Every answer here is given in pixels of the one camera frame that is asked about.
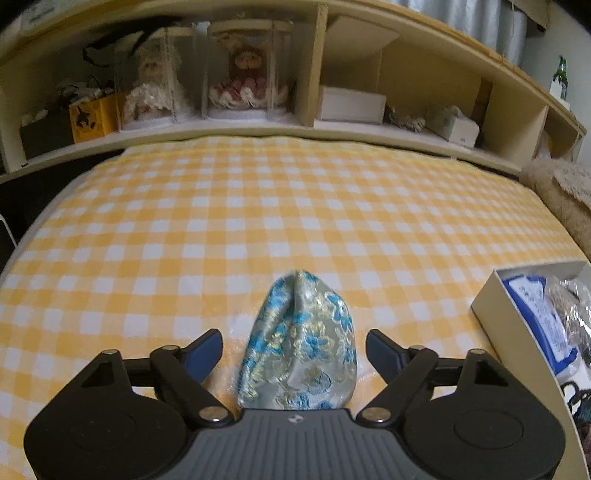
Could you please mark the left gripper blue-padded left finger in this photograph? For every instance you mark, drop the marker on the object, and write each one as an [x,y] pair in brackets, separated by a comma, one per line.
[179,379]

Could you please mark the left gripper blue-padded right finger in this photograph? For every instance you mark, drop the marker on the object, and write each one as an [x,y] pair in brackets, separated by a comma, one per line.
[406,372]

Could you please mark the blue floral brocade pouch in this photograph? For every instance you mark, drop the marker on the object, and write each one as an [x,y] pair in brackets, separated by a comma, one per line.
[301,353]

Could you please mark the blue white tissue pack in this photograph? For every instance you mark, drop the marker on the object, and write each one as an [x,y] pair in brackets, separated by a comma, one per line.
[529,294]

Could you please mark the bag of rubber bands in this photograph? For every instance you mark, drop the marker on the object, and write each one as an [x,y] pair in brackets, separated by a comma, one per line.
[571,300]

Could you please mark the yellow white checkered blanket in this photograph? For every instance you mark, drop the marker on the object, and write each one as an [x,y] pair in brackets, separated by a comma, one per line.
[167,241]

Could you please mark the white shallow cardboard box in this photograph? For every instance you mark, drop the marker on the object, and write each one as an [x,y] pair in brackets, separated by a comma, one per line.
[519,352]

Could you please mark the beige fluffy blanket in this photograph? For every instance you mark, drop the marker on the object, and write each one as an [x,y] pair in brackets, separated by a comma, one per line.
[564,188]

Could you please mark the white tissue box on shelf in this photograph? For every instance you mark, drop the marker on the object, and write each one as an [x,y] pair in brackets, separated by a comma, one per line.
[451,124]

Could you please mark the yellow box with black print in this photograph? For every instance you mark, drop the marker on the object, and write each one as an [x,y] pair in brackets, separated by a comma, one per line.
[95,119]

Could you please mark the black box on shelf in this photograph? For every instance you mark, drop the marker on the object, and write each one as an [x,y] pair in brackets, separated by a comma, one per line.
[46,135]

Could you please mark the open white carton on shelf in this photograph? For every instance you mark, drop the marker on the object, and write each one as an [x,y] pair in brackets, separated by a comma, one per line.
[351,65]

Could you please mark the doll in white dress case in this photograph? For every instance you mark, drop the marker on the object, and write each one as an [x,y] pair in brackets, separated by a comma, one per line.
[154,79]

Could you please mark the doll in pink dress case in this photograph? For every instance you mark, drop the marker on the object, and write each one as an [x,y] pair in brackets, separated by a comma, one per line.
[246,77]

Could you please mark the green glass bottle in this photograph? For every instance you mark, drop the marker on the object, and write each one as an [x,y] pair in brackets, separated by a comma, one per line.
[560,79]

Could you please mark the grey silver curtain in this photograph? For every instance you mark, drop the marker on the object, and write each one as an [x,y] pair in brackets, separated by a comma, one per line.
[498,24]

